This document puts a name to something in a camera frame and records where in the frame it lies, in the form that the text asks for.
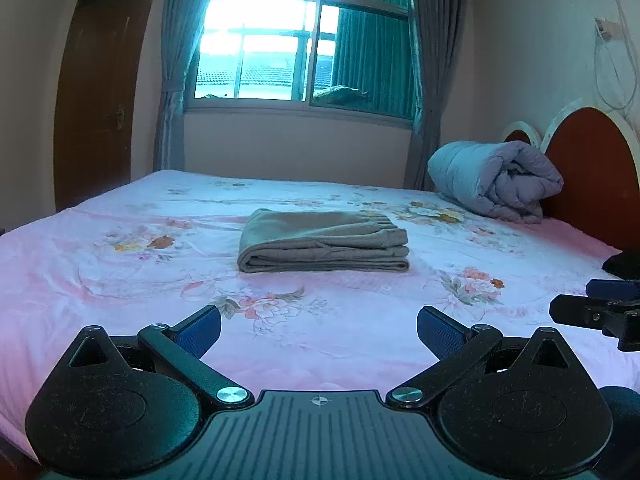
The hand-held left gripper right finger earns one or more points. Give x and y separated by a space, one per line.
440 334

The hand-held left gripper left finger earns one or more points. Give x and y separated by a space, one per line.
199 332

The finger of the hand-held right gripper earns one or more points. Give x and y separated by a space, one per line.
612 288
580 312

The grey-brown fleece pants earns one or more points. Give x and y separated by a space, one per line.
320 240

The dark cloth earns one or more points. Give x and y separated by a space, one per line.
624 265

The bed with pink floral sheet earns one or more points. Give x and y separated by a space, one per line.
150 280

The red and white headboard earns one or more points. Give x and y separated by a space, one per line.
595 175

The dark rounded object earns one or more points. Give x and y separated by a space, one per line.
622 420

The rolled grey quilt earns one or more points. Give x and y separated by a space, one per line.
485 180

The brown wooden door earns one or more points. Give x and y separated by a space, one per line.
100 85

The grey curtain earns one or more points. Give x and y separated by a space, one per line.
437 60
175 60

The window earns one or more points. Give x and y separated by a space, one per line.
280 35

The wall socket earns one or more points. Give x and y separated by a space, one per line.
605 30

